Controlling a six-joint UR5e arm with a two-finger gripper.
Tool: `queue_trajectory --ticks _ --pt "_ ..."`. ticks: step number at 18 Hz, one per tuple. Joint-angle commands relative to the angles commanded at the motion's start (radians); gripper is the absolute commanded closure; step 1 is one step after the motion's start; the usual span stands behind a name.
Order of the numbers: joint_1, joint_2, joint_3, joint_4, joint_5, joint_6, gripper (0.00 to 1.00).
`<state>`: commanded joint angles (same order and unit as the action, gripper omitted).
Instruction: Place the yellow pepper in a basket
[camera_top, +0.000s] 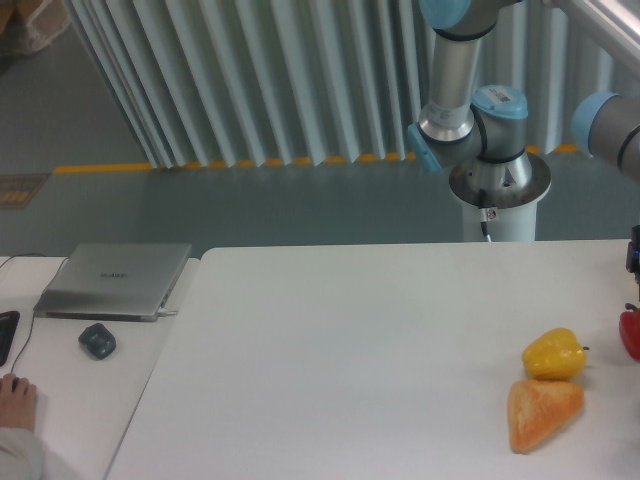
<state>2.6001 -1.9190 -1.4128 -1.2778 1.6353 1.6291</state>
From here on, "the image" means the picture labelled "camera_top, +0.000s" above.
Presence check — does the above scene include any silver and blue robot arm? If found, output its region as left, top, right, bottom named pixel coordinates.
left=407, top=1, right=639, bottom=242

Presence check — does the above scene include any black keyboard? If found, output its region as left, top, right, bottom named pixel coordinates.
left=0, top=310, right=20, bottom=366

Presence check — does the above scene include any dark earbuds case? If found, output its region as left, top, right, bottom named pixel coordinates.
left=78, top=323, right=117, bottom=360

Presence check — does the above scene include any orange triangular toast slice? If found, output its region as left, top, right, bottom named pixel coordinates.
left=507, top=380, right=585, bottom=454

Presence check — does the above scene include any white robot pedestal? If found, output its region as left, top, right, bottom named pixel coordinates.
left=457, top=199, right=539, bottom=242

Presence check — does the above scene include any aluminium frame bar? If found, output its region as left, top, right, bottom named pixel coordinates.
left=562, top=0, right=639, bottom=65

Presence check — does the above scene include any grey sleeved forearm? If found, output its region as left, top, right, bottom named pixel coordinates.
left=1, top=427, right=81, bottom=479

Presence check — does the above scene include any silver closed laptop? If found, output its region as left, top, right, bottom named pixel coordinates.
left=34, top=243, right=191, bottom=322

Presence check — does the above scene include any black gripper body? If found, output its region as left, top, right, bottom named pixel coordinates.
left=625, top=241, right=640, bottom=285

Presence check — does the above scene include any white pleated curtain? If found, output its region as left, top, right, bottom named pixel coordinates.
left=67, top=1, right=639, bottom=168

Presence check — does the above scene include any red bell pepper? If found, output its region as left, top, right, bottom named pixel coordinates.
left=619, top=303, right=640, bottom=361

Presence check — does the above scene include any black mouse cable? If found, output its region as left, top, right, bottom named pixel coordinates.
left=0, top=252, right=64, bottom=376

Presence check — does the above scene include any person's hand on mouse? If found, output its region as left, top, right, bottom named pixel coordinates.
left=0, top=373, right=37, bottom=433

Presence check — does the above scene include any yellow bell pepper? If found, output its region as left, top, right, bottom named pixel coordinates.
left=521, top=328, right=587, bottom=381

